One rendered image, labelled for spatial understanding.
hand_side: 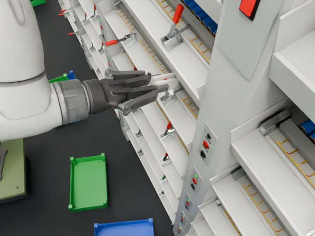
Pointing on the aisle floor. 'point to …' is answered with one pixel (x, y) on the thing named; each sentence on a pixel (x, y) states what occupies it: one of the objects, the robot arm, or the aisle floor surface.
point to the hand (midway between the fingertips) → (164, 82)
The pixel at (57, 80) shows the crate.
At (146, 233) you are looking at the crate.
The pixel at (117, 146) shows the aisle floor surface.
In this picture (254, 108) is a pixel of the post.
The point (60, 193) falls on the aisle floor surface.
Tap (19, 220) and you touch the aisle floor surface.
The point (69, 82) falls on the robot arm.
